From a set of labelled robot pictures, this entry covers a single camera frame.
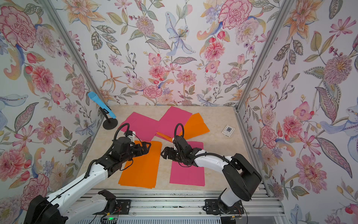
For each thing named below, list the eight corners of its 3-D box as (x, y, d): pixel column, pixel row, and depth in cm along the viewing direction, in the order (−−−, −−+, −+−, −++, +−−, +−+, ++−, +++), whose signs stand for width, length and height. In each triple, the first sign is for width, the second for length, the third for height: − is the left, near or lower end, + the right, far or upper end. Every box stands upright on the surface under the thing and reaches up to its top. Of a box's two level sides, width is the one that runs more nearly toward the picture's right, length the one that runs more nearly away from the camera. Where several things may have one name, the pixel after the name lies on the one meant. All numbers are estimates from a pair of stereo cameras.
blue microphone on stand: (109, 130, 109) (91, 102, 86) (105, 121, 115) (87, 93, 92) (120, 125, 112) (105, 97, 89) (115, 117, 118) (100, 88, 95)
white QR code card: (221, 133, 107) (222, 131, 105) (226, 126, 111) (227, 124, 110) (229, 137, 104) (230, 136, 103) (234, 130, 109) (235, 128, 107)
